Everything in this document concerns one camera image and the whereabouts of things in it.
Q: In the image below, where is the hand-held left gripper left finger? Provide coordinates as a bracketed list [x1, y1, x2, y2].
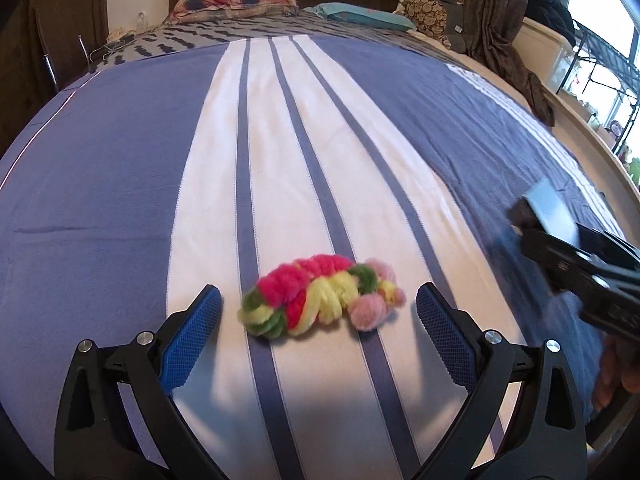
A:
[54, 284, 223, 480]

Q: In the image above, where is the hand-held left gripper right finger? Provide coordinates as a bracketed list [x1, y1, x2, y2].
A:
[415, 281, 588, 480]

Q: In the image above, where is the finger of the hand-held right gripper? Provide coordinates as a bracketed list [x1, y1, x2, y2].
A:
[575, 224, 640, 273]
[520, 227, 603, 293]

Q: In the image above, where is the colourful chenille stem bundle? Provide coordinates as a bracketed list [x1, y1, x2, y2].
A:
[237, 254, 407, 343]

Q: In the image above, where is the person's right hand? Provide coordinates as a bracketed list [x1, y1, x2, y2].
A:
[592, 332, 640, 413]

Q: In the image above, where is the blue white striped bedsheet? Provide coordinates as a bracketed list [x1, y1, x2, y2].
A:
[0, 32, 631, 480]

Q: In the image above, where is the black metal rack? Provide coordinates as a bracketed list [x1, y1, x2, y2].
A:
[565, 17, 640, 131]

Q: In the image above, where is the white storage box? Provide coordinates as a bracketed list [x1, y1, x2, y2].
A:
[515, 17, 583, 93]

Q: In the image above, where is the black jacket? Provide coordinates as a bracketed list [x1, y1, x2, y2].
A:
[525, 0, 576, 48]

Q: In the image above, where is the brown curtain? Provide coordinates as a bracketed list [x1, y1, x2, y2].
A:
[410, 0, 556, 128]

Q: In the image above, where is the patterned brown cushion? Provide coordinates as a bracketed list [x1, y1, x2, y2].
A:
[395, 0, 466, 51]

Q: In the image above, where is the grey patterned blanket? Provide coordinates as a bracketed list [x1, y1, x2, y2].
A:
[90, 10, 451, 73]

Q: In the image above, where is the metal pole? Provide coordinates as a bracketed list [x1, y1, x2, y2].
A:
[77, 35, 95, 73]

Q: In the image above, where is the teal pillow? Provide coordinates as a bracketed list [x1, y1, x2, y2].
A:
[302, 2, 417, 32]

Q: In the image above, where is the brown wooden wardrobe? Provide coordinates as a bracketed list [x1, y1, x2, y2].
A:
[0, 0, 108, 156]

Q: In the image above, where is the white charger cable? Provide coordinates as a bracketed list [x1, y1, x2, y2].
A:
[90, 35, 133, 63]

